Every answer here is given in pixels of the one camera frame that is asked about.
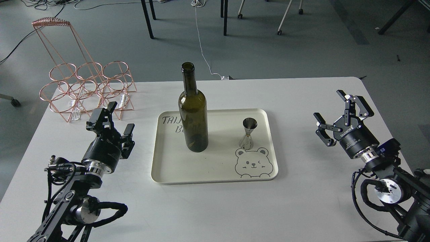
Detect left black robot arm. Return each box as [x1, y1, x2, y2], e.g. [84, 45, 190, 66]
[28, 101, 135, 242]

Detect steel jigger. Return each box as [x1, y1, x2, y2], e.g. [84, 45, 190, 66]
[239, 117, 258, 151]

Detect cream bear tray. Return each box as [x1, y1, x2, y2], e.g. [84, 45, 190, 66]
[151, 109, 278, 185]

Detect rose gold wire wine rack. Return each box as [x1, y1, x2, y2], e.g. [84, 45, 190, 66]
[32, 17, 137, 122]

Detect black table leg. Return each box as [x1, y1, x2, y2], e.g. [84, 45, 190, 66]
[220, 0, 228, 36]
[141, 0, 157, 39]

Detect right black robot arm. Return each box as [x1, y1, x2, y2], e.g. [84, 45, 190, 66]
[314, 89, 430, 242]

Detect dark furniture leg right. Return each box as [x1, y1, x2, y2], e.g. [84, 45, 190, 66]
[377, 0, 417, 35]

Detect black table leg left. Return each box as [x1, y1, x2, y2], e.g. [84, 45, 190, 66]
[141, 0, 157, 39]

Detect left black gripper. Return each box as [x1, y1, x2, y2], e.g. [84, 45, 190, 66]
[82, 102, 135, 173]

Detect chair caster at left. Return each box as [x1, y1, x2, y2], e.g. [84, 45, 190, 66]
[0, 94, 20, 107]

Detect black cables on floor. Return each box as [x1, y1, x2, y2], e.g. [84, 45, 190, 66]
[0, 0, 141, 64]

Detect black table leg right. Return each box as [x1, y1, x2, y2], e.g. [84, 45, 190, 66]
[220, 0, 228, 36]

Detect white floor cable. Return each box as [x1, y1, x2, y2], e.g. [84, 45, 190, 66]
[191, 0, 229, 80]

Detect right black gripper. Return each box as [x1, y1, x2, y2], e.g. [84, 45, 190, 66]
[313, 89, 380, 159]

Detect white chair base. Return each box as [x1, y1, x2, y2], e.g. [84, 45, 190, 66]
[236, 0, 304, 36]

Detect dark green wine bottle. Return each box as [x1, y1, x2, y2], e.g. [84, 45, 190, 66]
[178, 62, 209, 153]

